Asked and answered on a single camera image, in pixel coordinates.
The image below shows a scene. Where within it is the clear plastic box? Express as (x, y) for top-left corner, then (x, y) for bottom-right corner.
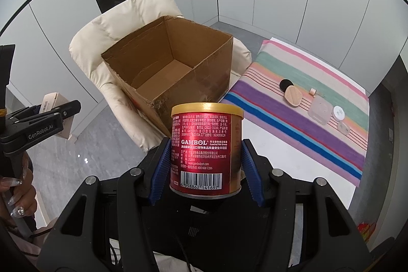
(308, 97), (332, 125)

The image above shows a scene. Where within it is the red metal can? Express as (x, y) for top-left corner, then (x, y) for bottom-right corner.
(170, 102), (245, 199)

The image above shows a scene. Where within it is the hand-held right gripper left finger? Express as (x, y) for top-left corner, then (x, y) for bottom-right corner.
(38, 136), (173, 272)

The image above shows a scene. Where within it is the striped cloth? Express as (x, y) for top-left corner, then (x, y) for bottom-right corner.
(220, 39), (370, 186)

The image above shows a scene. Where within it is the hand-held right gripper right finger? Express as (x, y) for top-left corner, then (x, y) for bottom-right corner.
(240, 138), (373, 272)

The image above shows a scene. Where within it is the person's left hand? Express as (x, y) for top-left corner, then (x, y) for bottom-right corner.
(0, 152), (37, 225)

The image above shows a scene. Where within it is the cream padded chair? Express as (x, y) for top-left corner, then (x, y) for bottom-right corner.
(69, 0), (252, 153)

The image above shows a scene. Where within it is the small beige carton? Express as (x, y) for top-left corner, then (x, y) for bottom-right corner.
(38, 92), (82, 140)

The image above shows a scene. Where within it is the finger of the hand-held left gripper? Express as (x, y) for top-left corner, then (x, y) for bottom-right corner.
(6, 99), (82, 129)

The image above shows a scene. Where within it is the colourful snack packet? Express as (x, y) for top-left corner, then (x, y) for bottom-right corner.
(355, 221), (372, 244)

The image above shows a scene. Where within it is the white round jar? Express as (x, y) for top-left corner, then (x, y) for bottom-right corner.
(331, 106), (346, 121)

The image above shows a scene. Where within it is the beige makeup puff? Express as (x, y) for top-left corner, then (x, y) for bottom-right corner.
(285, 86), (302, 107)

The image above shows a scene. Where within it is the brown cardboard box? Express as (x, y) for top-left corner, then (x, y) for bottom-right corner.
(101, 15), (234, 137)

